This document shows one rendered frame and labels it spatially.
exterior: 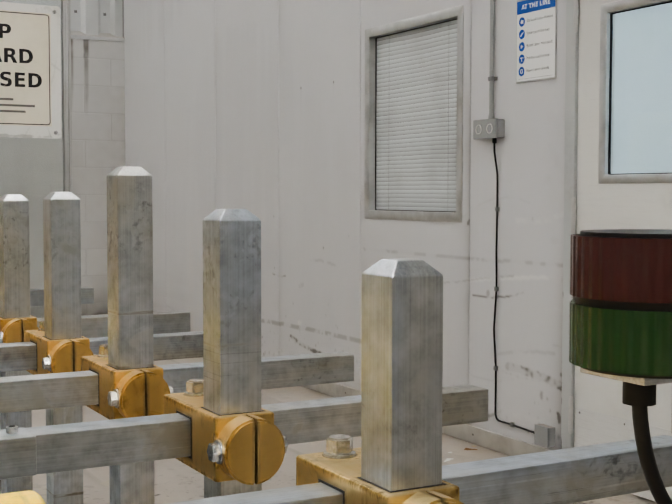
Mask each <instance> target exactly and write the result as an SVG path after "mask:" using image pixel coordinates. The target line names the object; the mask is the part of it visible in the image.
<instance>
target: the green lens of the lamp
mask: <svg viewBox="0 0 672 504"><path fill-rule="evenodd" d="M569 362H570V363H572V364H574V365H576V366H579V367H583V368H587V369H592V370H597V371H604V372H612V373H621V374H632V375H648V376H672V312H668V311H635V310H619V309H607V308H597V307H590V306H584V305H580V304H577V303H575V299H574V300H571V301H570V302H569Z"/></svg>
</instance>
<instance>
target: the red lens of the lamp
mask: <svg viewBox="0 0 672 504"><path fill-rule="evenodd" d="M579 235H580V234H571V235H570V295H572V296H575V297H580V298H586V299H595V300H605V301H618V302H637V303H672V239H666V238H665V239H663V238H662V239H660V238H655V239H653V238H611V237H610V238H609V237H591V236H589V237H588V236H579Z"/></svg>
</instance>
